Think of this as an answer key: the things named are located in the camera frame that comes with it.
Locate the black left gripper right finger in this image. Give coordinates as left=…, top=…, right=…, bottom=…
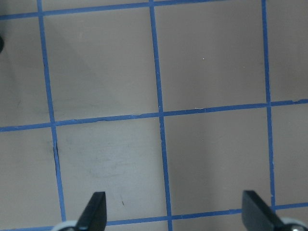
left=242, top=190, right=284, bottom=231

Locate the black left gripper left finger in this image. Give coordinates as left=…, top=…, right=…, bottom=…
left=75, top=192, right=106, bottom=231

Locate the dark glass wine bottle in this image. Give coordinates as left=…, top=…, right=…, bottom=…
left=0, top=37, right=4, bottom=53

